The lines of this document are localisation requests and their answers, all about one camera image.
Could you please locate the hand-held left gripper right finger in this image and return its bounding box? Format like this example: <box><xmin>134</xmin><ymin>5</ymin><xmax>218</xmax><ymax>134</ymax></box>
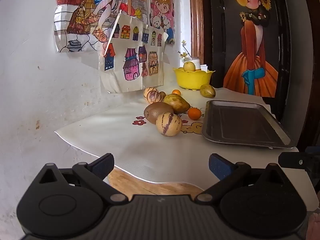
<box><xmin>194</xmin><ymin>153</ymin><xmax>288</xmax><ymax>204</ymax></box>

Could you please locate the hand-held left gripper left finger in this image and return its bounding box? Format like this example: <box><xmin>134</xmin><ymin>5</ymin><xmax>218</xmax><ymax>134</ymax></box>
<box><xmin>34</xmin><ymin>152</ymin><xmax>129</xmax><ymax>204</ymax></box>

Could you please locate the grey metal baking tray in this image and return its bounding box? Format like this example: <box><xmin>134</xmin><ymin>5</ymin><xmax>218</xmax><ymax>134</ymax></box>
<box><xmin>201</xmin><ymin>100</ymin><xmax>297</xmax><ymax>149</ymax></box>

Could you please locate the pale striped pepino melon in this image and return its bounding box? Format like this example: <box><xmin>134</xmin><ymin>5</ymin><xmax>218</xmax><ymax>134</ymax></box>
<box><xmin>143</xmin><ymin>87</ymin><xmax>158</xmax><ymax>98</ymax></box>
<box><xmin>156</xmin><ymin>112</ymin><xmax>182</xmax><ymax>137</ymax></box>

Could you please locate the brown round fruit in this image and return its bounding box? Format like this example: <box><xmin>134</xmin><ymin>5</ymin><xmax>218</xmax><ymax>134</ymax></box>
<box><xmin>144</xmin><ymin>102</ymin><xmax>174</xmax><ymax>125</ymax></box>

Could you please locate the purple striped pepino melon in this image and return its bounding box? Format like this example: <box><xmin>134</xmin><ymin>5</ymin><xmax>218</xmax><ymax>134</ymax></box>
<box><xmin>147</xmin><ymin>90</ymin><xmax>164</xmax><ymax>104</ymax></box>

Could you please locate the person's right hand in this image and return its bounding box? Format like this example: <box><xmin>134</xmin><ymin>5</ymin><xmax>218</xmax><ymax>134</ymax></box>
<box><xmin>308</xmin><ymin>212</ymin><xmax>320</xmax><ymax>240</ymax></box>

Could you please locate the white printed tablecloth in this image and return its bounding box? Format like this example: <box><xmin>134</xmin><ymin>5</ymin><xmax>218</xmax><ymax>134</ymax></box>
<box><xmin>54</xmin><ymin>86</ymin><xmax>316</xmax><ymax>212</ymax></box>

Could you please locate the yellow plastic bowl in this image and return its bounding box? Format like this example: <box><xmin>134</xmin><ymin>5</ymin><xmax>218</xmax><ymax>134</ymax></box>
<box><xmin>173</xmin><ymin>67</ymin><xmax>216</xmax><ymax>90</ymax></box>

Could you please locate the colourful houses drawing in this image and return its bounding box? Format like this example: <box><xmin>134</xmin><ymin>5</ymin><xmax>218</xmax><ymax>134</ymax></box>
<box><xmin>99</xmin><ymin>12</ymin><xmax>168</xmax><ymax>94</ymax></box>

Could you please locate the orange dress figure poster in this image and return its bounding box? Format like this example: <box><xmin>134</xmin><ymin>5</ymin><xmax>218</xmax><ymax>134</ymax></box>
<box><xmin>220</xmin><ymin>0</ymin><xmax>284</xmax><ymax>98</ymax></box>

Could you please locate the yellow flower sprig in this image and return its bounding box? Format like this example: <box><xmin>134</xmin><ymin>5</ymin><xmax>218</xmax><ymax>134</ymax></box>
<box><xmin>178</xmin><ymin>40</ymin><xmax>192</xmax><ymax>60</ymax></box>

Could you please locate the child with broom drawing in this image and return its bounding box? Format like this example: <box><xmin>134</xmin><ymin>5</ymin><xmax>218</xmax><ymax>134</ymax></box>
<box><xmin>53</xmin><ymin>0</ymin><xmax>151</xmax><ymax>53</ymax></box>

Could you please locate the brown wooden door trim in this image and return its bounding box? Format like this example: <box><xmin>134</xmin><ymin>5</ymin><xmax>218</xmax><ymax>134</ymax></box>
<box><xmin>189</xmin><ymin>0</ymin><xmax>204</xmax><ymax>64</ymax></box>

